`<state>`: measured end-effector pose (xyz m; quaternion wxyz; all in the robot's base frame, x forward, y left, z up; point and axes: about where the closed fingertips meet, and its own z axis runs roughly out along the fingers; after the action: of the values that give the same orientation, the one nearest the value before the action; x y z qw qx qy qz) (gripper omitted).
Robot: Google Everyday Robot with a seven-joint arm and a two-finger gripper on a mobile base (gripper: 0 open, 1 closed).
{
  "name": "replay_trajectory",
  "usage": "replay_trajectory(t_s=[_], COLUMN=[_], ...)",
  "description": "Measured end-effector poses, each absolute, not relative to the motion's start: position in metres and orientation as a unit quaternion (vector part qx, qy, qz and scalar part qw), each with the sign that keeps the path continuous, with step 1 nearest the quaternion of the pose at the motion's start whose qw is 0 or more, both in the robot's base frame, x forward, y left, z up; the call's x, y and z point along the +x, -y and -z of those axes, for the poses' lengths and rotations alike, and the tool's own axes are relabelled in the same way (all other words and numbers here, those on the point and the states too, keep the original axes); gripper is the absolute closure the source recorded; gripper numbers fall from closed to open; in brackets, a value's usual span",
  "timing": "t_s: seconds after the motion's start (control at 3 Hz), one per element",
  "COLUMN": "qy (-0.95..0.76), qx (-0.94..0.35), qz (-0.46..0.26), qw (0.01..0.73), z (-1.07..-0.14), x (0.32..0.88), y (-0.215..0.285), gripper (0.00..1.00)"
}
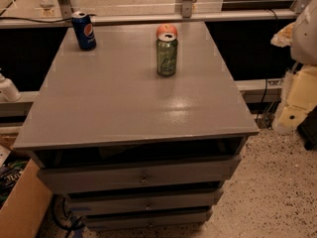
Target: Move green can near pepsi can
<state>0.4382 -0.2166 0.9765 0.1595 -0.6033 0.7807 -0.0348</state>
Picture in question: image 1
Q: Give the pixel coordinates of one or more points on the green soda can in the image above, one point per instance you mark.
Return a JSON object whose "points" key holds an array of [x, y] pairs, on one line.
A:
{"points": [[167, 44]]}

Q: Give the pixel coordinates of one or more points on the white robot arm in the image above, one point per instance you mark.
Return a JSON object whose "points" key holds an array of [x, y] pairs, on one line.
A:
{"points": [[299, 89]]}

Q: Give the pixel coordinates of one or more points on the blue pepsi can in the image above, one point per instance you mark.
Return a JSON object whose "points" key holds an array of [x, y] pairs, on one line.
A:
{"points": [[83, 29]]}

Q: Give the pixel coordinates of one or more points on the grey drawer cabinet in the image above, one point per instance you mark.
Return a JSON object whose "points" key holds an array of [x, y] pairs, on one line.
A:
{"points": [[110, 106]]}

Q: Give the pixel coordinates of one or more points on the top grey drawer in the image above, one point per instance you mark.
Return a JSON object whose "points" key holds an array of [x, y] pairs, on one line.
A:
{"points": [[134, 175]]}

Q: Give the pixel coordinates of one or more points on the grey drawer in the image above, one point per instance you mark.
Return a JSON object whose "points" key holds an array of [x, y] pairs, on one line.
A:
{"points": [[147, 201], [134, 175], [147, 220]]}

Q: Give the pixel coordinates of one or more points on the middle grey drawer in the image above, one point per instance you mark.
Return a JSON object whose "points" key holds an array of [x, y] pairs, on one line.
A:
{"points": [[147, 201]]}

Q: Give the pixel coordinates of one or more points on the bottom grey drawer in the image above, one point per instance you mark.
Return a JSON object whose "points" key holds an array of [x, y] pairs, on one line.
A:
{"points": [[147, 220]]}

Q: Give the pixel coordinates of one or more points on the white pipe fitting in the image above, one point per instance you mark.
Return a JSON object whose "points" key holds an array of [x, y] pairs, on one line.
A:
{"points": [[9, 89]]}

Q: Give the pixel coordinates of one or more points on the cardboard box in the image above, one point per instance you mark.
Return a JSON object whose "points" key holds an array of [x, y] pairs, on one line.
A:
{"points": [[25, 208]]}

